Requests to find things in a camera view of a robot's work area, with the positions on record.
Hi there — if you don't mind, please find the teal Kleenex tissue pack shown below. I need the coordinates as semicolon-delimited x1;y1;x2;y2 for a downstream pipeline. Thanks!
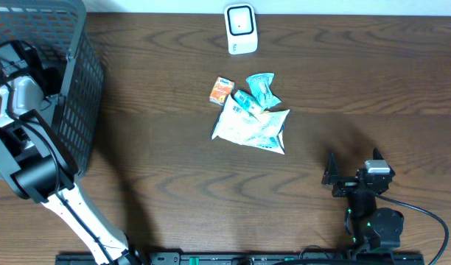
234;90;264;116

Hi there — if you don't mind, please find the white wiper sheet bag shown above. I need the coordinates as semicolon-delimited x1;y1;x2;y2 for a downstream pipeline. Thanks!
211;96;290;155

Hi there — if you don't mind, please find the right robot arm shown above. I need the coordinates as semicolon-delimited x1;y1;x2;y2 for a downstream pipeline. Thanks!
321;149;404;258

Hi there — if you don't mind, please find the orange Kleenex tissue pack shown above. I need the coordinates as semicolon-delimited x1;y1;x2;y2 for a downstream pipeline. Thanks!
209;77;235;105

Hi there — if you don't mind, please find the teal snack packet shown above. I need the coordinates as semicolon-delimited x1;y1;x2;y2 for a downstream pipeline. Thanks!
246;73;282;109

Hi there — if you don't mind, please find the white barcode scanner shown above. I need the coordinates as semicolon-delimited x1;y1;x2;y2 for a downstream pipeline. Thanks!
224;3;258;55

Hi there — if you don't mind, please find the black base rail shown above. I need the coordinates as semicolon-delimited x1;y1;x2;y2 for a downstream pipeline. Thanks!
55;251;425;265

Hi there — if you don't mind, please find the dark grey mesh basket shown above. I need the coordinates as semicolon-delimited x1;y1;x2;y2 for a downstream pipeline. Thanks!
0;0;103;177

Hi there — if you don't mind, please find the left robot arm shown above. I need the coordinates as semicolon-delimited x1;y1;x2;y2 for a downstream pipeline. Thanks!
0;40;145;264

